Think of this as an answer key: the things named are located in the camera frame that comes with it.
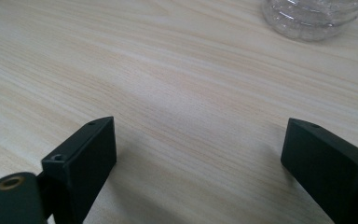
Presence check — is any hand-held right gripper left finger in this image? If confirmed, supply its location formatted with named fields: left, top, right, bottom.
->
left=36, top=116, right=117, bottom=224

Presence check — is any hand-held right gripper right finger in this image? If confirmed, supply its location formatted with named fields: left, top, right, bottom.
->
left=280, top=117, right=358, bottom=224

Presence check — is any clear plastic jar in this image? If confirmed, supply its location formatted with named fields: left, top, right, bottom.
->
left=261, top=0, right=358, bottom=42

